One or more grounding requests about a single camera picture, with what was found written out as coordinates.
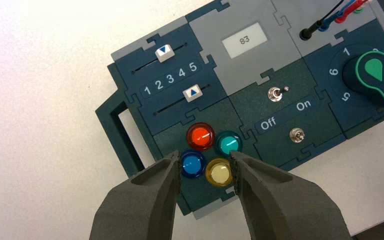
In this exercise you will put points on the metal toggle switch short lever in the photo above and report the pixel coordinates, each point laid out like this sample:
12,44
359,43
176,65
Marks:
296,135

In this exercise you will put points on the blue grey modular task box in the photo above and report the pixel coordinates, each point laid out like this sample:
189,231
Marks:
271,73

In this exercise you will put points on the yellow round push button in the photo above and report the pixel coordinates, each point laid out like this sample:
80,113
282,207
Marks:
219,173

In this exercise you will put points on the red round push button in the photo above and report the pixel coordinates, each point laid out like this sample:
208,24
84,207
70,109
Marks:
200,136

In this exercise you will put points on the white slider knob down arrow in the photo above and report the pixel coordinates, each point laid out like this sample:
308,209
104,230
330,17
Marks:
164,53

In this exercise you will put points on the blue round push button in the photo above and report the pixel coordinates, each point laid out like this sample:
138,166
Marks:
192,164

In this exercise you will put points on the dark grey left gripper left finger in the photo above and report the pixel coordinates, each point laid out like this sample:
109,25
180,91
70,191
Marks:
145,205

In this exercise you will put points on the metal toggle switch long lever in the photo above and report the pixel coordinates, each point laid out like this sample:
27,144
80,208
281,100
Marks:
274,95

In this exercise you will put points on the white slider knob up arrow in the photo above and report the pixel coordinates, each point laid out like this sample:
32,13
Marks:
192,93

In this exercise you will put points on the small white number display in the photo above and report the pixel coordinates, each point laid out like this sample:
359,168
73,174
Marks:
244,40

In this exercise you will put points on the green round push button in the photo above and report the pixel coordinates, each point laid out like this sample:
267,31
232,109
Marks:
227,143

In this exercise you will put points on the black green rotary knob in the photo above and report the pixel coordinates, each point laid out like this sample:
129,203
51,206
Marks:
374,76

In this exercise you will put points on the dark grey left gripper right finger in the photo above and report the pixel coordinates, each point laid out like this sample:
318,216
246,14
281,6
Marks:
278,208

